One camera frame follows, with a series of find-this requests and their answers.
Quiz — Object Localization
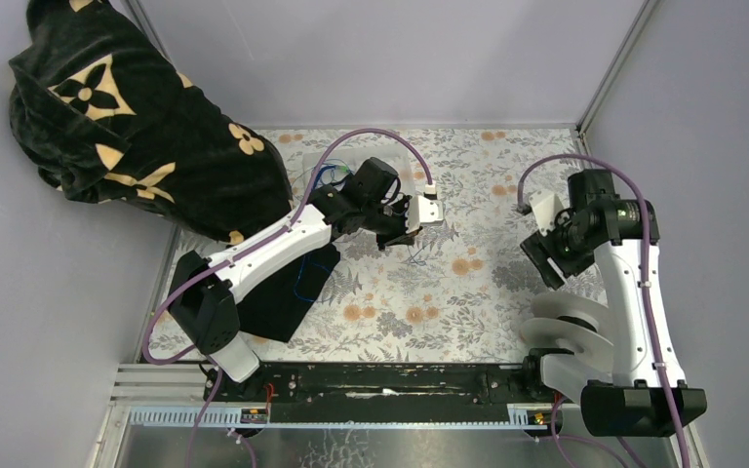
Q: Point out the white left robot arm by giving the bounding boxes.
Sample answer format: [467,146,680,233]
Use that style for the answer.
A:
[160,157,443,401]

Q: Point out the aluminium frame rails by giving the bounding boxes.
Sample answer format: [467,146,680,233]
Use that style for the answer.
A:
[91,362,572,467]

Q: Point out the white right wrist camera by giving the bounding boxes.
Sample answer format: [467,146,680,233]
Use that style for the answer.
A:
[518,190,565,237]

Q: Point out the white perforated spool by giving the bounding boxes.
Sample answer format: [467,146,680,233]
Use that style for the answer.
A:
[519,291,614,372]

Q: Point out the black folded cloth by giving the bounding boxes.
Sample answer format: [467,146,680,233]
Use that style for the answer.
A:
[237,244,340,343]

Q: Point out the black patterned plush blanket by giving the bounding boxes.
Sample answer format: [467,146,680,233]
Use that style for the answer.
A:
[9,1,293,245]

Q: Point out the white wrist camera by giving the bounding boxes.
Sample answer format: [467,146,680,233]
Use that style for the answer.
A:
[407,183,445,232]
[518,190,565,237]

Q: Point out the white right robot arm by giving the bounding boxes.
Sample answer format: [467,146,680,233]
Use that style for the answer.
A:
[520,170,707,438]

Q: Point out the coiled blue cable green tie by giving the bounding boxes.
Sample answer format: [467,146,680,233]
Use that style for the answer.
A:
[312,164,354,188]

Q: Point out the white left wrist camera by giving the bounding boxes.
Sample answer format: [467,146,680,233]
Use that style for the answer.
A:
[407,183,445,232]

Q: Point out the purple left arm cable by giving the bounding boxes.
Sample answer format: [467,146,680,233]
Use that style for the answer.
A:
[141,128,437,468]

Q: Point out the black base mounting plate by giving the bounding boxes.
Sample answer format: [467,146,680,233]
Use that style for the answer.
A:
[203,359,558,426]

